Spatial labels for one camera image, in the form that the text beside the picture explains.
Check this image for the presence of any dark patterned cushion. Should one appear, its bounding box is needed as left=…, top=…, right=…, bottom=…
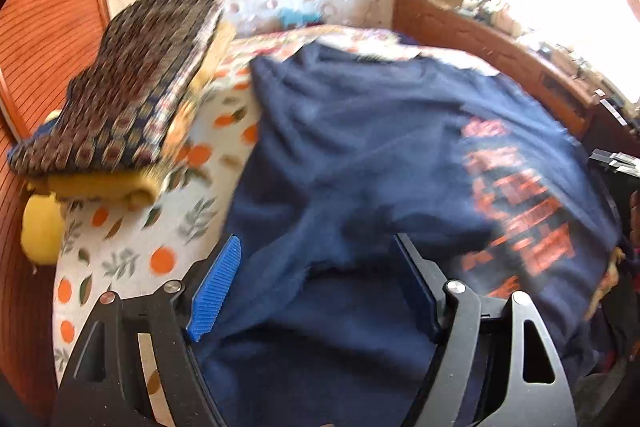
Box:
left=7, top=0, right=226, bottom=175

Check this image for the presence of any yellow cushion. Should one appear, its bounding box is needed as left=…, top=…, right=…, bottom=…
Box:
left=25, top=19, right=236, bottom=210

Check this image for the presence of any yellow plush toy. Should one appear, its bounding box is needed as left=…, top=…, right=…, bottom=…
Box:
left=20, top=192, right=66, bottom=268

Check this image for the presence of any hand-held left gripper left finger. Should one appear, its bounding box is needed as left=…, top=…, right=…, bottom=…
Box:
left=52, top=234, right=243, bottom=427

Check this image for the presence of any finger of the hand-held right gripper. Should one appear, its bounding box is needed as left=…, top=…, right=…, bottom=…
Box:
left=587, top=148, right=640, bottom=180

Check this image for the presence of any navy t-shirt with orange print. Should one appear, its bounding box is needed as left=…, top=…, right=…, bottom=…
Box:
left=192, top=42, right=623, bottom=427

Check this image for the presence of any white orange-print bedsheet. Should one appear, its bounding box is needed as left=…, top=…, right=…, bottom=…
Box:
left=52, top=27, right=326, bottom=427

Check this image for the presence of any clutter on cabinet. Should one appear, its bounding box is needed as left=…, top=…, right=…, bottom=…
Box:
left=400, top=0, right=626, bottom=102

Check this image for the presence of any blue object by curtain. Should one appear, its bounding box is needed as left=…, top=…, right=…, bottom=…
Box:
left=277, top=6, right=323, bottom=28

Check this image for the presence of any wooden headboard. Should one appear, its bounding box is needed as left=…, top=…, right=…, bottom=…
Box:
left=0, top=0, right=111, bottom=388

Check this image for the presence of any floral blanket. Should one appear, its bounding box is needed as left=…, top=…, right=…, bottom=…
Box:
left=240, top=24, right=501, bottom=75

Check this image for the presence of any wooden cabinet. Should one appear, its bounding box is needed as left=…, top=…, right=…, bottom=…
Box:
left=392, top=0, right=601, bottom=140

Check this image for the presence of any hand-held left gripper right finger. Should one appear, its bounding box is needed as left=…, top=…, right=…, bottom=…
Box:
left=392, top=232, right=581, bottom=427

